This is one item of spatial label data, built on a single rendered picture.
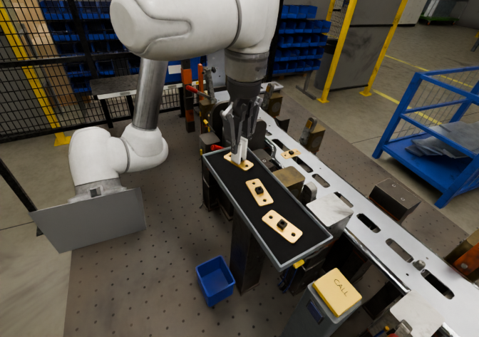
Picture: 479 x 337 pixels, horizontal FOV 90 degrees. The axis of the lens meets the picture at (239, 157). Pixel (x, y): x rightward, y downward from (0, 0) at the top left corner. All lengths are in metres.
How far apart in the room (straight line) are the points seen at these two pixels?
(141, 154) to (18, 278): 1.29
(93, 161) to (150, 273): 0.46
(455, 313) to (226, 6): 0.80
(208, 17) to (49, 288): 1.85
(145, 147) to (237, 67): 0.69
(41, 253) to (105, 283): 1.18
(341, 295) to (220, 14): 0.49
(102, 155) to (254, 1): 0.80
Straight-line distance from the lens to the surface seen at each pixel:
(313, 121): 1.07
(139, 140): 1.09
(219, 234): 1.07
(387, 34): 4.47
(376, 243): 0.82
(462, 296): 0.86
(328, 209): 0.68
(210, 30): 0.39
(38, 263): 2.14
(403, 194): 0.98
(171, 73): 1.51
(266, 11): 0.47
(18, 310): 2.02
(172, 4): 0.36
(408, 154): 3.01
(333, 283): 0.51
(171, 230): 1.10
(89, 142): 1.05
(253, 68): 0.50
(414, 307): 0.69
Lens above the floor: 1.59
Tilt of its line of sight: 39 degrees down
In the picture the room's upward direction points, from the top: 5 degrees clockwise
